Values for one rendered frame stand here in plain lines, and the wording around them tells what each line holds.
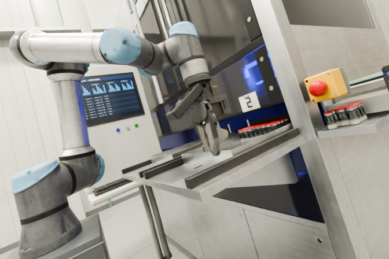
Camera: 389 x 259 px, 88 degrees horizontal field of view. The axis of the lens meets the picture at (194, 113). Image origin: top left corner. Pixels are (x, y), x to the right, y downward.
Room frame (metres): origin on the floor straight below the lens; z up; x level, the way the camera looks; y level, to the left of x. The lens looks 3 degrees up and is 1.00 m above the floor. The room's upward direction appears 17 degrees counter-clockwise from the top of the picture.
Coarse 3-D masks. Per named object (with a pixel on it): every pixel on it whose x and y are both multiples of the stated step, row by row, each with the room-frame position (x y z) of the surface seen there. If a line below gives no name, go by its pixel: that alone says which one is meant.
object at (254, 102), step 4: (252, 92) 0.71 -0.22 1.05; (244, 96) 0.75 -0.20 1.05; (248, 96) 0.73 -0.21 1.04; (252, 96) 0.72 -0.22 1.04; (256, 96) 0.70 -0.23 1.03; (240, 100) 0.77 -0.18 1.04; (244, 100) 0.75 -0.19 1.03; (248, 100) 0.74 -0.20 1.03; (252, 100) 0.72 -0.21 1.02; (256, 100) 0.71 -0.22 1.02; (244, 104) 0.76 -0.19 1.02; (248, 104) 0.74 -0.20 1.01; (252, 104) 0.73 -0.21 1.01; (256, 104) 0.71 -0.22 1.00; (244, 108) 0.76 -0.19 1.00; (248, 108) 0.75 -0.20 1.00; (252, 108) 0.73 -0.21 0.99; (256, 108) 0.72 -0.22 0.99
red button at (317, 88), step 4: (320, 80) 0.51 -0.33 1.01; (312, 84) 0.51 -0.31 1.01; (316, 84) 0.51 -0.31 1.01; (320, 84) 0.50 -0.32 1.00; (324, 84) 0.50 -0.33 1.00; (312, 88) 0.52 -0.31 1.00; (316, 88) 0.51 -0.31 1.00; (320, 88) 0.50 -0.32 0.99; (324, 88) 0.50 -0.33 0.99; (312, 92) 0.52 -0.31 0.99; (316, 92) 0.51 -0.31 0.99; (320, 92) 0.50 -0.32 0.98; (324, 92) 0.51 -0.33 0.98; (316, 96) 0.52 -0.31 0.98
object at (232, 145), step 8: (280, 128) 0.60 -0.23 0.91; (288, 128) 0.63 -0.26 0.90; (232, 136) 0.84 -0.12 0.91; (264, 136) 0.56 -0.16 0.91; (272, 136) 0.58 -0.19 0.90; (224, 144) 0.81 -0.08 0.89; (232, 144) 0.81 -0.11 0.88; (240, 144) 0.75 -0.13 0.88; (248, 144) 0.52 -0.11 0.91; (256, 144) 0.54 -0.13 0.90; (192, 152) 0.73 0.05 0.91; (200, 152) 0.60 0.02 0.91; (208, 152) 0.56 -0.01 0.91; (224, 152) 0.51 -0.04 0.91; (232, 152) 0.49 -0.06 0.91; (240, 152) 0.50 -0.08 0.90; (184, 160) 0.69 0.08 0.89; (192, 160) 0.65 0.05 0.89; (200, 160) 0.61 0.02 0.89; (208, 160) 0.57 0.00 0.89; (216, 160) 0.54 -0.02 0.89
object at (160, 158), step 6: (234, 132) 0.96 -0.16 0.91; (186, 144) 1.10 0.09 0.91; (192, 144) 1.12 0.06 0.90; (198, 144) 1.14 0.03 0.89; (168, 150) 1.04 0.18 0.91; (174, 150) 1.06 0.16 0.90; (180, 150) 1.08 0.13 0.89; (186, 150) 0.81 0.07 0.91; (156, 156) 0.92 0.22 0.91; (162, 156) 0.86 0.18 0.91; (168, 156) 0.80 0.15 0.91; (174, 156) 0.78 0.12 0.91; (156, 162) 0.94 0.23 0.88; (162, 162) 0.88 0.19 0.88
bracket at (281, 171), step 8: (280, 160) 0.63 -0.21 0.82; (288, 160) 0.65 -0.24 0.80; (264, 168) 0.59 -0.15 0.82; (272, 168) 0.61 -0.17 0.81; (280, 168) 0.62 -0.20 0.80; (288, 168) 0.64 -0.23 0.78; (248, 176) 0.55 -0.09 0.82; (256, 176) 0.57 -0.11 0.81; (264, 176) 0.58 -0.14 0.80; (272, 176) 0.60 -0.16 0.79; (280, 176) 0.62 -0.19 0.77; (288, 176) 0.64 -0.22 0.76; (296, 176) 0.66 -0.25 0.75; (232, 184) 0.52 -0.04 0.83; (240, 184) 0.53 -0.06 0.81; (248, 184) 0.55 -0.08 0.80; (256, 184) 0.56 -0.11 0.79; (264, 184) 0.58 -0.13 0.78; (272, 184) 0.60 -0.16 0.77
